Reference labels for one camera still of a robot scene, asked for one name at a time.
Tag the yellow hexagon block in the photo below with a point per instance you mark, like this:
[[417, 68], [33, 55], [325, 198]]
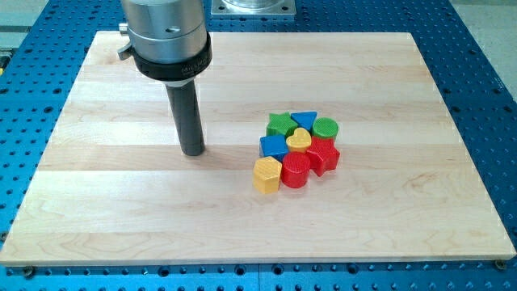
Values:
[[266, 175]]

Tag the red cylinder block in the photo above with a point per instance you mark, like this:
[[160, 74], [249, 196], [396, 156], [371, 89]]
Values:
[[295, 170]]

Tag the blue perforated table plate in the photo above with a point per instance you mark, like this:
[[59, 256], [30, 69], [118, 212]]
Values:
[[41, 74]]

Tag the light wooden board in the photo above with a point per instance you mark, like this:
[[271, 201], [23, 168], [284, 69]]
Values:
[[113, 186]]

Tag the green star block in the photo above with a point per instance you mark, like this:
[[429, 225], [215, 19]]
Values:
[[281, 124]]

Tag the yellow heart block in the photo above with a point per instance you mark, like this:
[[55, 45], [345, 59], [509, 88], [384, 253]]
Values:
[[300, 141]]

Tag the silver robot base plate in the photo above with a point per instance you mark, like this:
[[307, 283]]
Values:
[[253, 7]]

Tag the green cylinder block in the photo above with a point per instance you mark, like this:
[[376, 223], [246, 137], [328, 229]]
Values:
[[325, 128]]

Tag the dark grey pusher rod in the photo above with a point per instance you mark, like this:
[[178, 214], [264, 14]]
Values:
[[186, 114]]

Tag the blue triangle block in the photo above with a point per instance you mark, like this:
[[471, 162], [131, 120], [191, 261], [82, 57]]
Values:
[[304, 120]]

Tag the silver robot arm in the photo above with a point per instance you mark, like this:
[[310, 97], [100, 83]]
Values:
[[168, 42]]

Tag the red star block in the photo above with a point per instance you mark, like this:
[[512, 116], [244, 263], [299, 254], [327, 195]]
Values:
[[323, 155]]

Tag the blue cube block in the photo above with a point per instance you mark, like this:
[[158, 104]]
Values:
[[273, 146]]

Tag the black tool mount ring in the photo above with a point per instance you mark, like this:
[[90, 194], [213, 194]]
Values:
[[179, 71]]

